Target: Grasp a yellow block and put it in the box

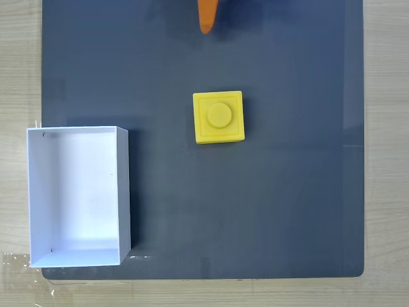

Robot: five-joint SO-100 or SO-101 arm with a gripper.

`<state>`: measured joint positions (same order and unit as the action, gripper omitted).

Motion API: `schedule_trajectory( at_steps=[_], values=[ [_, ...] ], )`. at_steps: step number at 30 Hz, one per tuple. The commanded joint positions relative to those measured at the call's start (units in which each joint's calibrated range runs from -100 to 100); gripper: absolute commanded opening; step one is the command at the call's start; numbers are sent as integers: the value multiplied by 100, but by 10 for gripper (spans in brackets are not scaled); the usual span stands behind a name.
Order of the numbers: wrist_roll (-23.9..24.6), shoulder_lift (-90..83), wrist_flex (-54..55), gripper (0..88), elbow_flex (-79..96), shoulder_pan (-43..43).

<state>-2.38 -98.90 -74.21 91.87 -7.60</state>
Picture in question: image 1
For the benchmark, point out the yellow block with round stud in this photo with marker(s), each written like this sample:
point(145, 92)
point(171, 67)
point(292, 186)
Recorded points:
point(219, 116)

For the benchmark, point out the white open cardboard box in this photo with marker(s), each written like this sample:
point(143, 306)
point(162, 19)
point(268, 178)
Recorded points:
point(83, 192)

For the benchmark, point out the clear adhesive tape patch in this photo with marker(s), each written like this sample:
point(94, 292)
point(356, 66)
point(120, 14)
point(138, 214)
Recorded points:
point(19, 275)

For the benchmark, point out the dark grey table mat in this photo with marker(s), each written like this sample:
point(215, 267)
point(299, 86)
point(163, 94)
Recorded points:
point(255, 208)

